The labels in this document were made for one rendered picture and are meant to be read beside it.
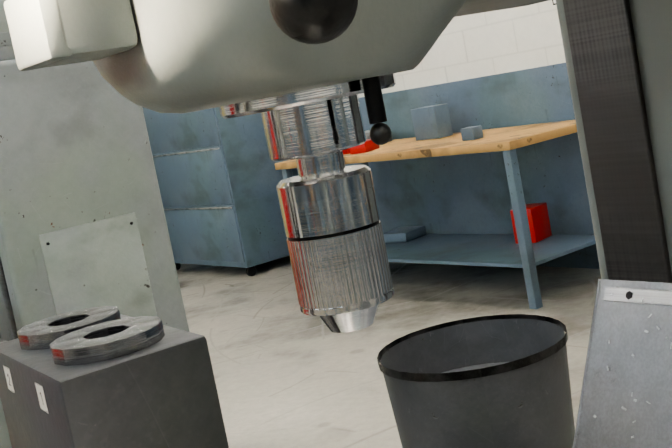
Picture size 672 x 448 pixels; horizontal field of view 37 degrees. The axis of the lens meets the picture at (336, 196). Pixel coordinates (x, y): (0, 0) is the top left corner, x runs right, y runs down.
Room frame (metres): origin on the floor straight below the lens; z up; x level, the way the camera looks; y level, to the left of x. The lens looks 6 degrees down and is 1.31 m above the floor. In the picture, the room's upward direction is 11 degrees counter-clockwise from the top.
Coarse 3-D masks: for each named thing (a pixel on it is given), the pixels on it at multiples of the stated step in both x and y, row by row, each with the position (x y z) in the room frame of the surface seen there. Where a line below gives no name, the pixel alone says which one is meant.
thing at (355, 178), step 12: (348, 168) 0.49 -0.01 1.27; (360, 168) 0.48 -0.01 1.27; (288, 180) 0.49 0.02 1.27; (300, 180) 0.48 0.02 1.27; (312, 180) 0.47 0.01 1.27; (324, 180) 0.47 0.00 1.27; (336, 180) 0.47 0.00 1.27; (348, 180) 0.47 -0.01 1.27; (360, 180) 0.47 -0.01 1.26; (372, 180) 0.49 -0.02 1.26; (288, 192) 0.47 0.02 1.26; (300, 192) 0.47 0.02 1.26; (312, 192) 0.47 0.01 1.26; (324, 192) 0.47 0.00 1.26; (336, 192) 0.47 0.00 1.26; (348, 192) 0.47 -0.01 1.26
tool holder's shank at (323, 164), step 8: (336, 152) 0.48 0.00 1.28; (296, 160) 0.49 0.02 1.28; (304, 160) 0.48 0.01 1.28; (312, 160) 0.48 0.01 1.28; (320, 160) 0.48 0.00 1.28; (328, 160) 0.48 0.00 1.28; (336, 160) 0.48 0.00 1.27; (304, 168) 0.48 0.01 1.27; (312, 168) 0.48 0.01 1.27; (320, 168) 0.48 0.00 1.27; (328, 168) 0.48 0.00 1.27; (336, 168) 0.48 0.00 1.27; (304, 176) 0.48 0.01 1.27; (312, 176) 0.48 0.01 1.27
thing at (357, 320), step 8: (352, 312) 0.47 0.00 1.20; (360, 312) 0.48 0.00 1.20; (368, 312) 0.48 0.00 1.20; (376, 312) 0.49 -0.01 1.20; (328, 320) 0.48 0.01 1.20; (336, 320) 0.48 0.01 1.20; (344, 320) 0.48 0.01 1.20; (352, 320) 0.48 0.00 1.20; (360, 320) 0.48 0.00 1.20; (368, 320) 0.48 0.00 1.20; (336, 328) 0.48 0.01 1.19; (344, 328) 0.48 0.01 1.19; (352, 328) 0.48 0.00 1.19; (360, 328) 0.48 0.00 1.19
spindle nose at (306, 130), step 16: (352, 96) 0.48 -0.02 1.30; (272, 112) 0.47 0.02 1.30; (288, 112) 0.47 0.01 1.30; (304, 112) 0.47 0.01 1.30; (320, 112) 0.47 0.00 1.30; (336, 112) 0.47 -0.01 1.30; (352, 112) 0.48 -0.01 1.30; (272, 128) 0.48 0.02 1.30; (288, 128) 0.47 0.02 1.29; (304, 128) 0.47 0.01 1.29; (320, 128) 0.47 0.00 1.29; (336, 128) 0.47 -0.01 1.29; (352, 128) 0.47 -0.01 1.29; (272, 144) 0.48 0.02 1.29; (288, 144) 0.47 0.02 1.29; (304, 144) 0.47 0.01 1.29; (320, 144) 0.47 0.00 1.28; (336, 144) 0.47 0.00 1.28; (352, 144) 0.47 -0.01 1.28; (272, 160) 0.49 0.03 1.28
